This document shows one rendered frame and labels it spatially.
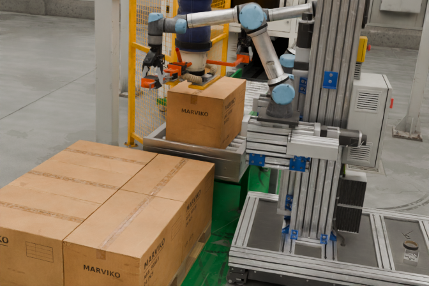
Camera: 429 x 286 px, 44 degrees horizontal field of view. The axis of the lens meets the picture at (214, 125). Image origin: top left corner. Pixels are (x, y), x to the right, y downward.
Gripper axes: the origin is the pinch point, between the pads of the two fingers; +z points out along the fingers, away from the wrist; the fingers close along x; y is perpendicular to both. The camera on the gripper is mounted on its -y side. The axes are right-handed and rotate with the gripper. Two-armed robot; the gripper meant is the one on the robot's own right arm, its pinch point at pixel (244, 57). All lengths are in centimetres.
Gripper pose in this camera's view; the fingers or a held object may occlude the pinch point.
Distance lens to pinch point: 357.9
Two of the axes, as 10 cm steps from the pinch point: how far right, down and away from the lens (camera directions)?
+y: -3.2, 2.9, -9.0
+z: -0.7, 9.4, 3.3
